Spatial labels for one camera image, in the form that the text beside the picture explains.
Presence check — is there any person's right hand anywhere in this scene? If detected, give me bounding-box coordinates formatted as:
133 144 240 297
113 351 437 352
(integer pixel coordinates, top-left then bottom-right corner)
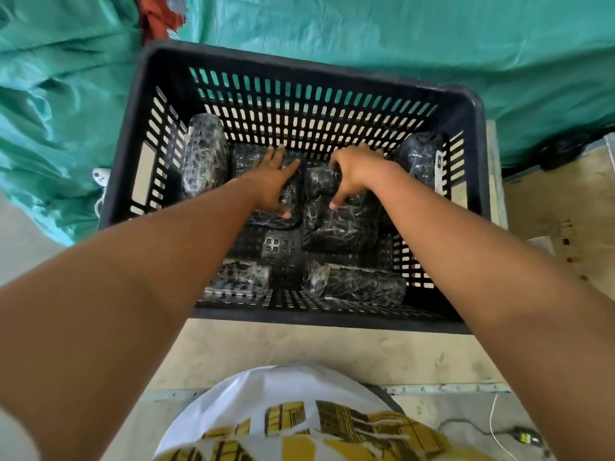
329 144 400 211

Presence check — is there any black bag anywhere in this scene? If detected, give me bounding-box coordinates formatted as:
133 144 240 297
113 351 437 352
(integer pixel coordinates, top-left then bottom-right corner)
539 131 610 172

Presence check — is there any person's left forearm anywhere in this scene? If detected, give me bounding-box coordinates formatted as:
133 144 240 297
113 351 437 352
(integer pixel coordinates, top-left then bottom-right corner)
0 180 262 461

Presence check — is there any person's left hand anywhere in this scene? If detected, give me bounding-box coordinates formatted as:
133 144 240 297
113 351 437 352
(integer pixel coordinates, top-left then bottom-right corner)
239 145 302 220

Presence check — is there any large black plastic-wrapped parcel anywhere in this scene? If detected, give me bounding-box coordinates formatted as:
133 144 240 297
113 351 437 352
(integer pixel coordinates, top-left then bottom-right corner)
233 146 305 231

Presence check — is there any plywood board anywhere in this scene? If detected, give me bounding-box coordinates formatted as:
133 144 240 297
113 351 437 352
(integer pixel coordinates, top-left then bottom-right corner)
501 145 615 303

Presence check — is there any teal tarpaulin sheet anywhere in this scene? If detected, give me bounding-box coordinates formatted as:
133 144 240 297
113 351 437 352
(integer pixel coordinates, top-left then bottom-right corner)
0 0 615 248

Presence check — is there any person's right forearm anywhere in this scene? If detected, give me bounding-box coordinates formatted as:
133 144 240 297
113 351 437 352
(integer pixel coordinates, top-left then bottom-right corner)
370 164 615 461

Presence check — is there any black perforated plastic crate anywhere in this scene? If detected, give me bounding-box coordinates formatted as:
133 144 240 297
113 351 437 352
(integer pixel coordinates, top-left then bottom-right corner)
97 40 492 335

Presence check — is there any small black plastic-wrapped parcel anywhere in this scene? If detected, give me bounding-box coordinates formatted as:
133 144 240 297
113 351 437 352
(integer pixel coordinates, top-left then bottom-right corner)
304 166 344 200

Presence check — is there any white cable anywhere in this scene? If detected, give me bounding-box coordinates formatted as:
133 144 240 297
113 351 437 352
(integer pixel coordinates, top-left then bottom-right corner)
488 392 519 461

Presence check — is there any red cloth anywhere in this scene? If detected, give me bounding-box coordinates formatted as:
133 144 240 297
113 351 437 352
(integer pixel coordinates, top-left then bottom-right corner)
138 0 189 43

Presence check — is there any white plug with cord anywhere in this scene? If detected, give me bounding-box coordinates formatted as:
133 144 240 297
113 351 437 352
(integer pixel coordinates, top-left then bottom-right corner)
92 167 112 217

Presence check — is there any heap of black wrapped packets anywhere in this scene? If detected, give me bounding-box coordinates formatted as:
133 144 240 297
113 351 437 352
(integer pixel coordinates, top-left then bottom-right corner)
182 112 446 307

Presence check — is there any black adapter with cable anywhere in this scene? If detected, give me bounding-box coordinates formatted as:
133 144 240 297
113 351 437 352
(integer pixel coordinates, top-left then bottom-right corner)
436 417 546 448

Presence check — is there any white shirt with yellow print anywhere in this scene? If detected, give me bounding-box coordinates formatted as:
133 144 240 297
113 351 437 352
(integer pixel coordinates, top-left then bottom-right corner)
153 363 501 461

